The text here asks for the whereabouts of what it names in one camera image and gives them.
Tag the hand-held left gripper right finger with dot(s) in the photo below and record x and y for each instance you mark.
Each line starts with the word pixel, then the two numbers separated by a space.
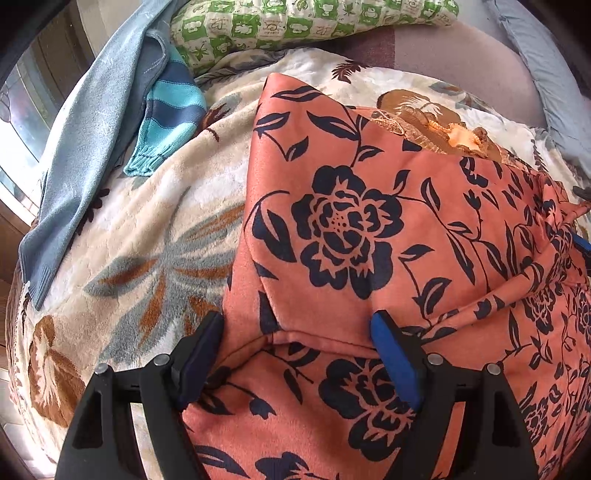
pixel 392 350

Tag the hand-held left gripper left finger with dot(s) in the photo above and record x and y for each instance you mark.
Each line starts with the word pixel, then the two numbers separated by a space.
pixel 203 351

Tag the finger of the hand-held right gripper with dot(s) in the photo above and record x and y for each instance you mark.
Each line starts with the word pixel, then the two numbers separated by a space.
pixel 582 193
pixel 582 243

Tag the orange floral garment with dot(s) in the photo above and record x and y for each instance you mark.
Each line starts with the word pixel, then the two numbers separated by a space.
pixel 332 161

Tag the light blue pillow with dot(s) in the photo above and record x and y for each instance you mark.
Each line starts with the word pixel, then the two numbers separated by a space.
pixel 545 69

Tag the cream floral plush blanket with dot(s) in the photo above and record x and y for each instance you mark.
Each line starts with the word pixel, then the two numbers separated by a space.
pixel 152 207

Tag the mauve quilted bed cover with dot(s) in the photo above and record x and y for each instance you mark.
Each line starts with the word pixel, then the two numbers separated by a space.
pixel 461 50

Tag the teal striped knit sweater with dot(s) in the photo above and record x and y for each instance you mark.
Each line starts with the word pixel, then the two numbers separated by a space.
pixel 171 110

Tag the blue-grey knit sweater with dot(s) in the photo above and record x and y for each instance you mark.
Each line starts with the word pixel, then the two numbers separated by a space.
pixel 92 129

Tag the glass window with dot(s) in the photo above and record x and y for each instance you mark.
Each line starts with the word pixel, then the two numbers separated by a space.
pixel 32 92

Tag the green patterned pillow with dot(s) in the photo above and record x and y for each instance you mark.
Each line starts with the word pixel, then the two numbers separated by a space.
pixel 277 23

